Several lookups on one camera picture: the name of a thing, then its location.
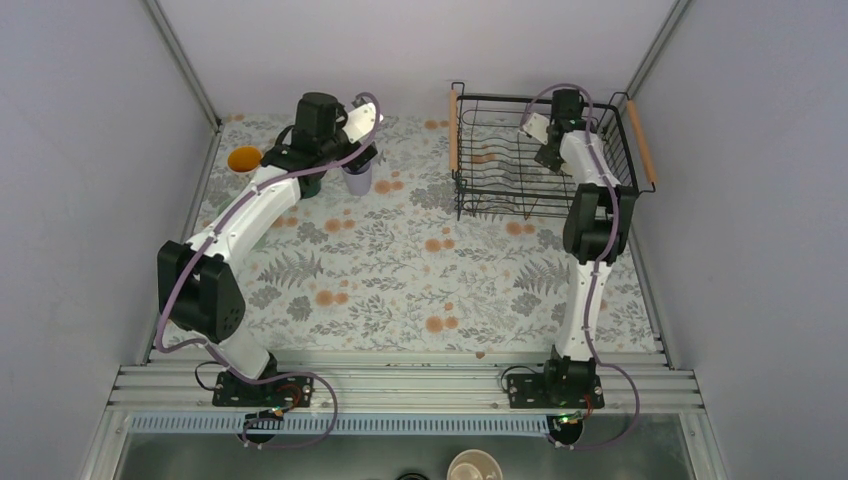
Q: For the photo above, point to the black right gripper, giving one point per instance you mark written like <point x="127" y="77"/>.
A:
<point x="550" y="159"/>

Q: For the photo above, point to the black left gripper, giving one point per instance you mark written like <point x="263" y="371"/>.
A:
<point x="362" y="158"/>

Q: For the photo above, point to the lilac plastic cup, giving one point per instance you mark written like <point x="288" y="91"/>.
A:
<point x="359" y="181"/>

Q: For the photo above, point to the white patterned mug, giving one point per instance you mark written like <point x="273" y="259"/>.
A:
<point x="244" y="159"/>

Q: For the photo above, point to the dark green mug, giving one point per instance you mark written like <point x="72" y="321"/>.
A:
<point x="310" y="186"/>

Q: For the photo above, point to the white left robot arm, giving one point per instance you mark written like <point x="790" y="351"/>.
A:
<point x="200" y="301"/>

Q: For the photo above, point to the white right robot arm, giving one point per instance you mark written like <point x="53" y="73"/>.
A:
<point x="594" y="234"/>

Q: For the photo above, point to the floral table mat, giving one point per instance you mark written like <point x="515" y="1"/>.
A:
<point x="399" y="269"/>

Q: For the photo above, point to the beige bowl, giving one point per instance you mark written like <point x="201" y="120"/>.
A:
<point x="474" y="464"/>

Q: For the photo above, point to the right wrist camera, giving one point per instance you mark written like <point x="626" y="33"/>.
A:
<point x="536" y="126"/>

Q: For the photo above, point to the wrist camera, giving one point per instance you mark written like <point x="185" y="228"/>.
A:
<point x="536" y="126"/>
<point x="361" y="123"/>

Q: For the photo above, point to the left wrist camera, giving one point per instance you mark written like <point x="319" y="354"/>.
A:
<point x="361" y="123"/>

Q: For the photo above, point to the black wire dish rack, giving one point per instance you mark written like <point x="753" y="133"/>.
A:
<point x="498" y="175"/>

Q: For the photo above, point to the right wooden rack handle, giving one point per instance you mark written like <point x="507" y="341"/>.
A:
<point x="642" y="144"/>

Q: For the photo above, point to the wooden rack handle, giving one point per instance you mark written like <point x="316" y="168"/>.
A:
<point x="453" y="131"/>
<point x="642" y="144"/>

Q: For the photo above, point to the left wooden rack handle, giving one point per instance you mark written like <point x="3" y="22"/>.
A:
<point x="453" y="131"/>

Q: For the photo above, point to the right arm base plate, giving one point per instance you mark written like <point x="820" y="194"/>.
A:
<point x="534" y="391"/>

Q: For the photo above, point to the aluminium rail frame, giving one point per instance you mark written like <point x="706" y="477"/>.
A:
<point x="391" y="392"/>

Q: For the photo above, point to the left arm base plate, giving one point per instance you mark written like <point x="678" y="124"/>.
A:
<point x="289" y="391"/>

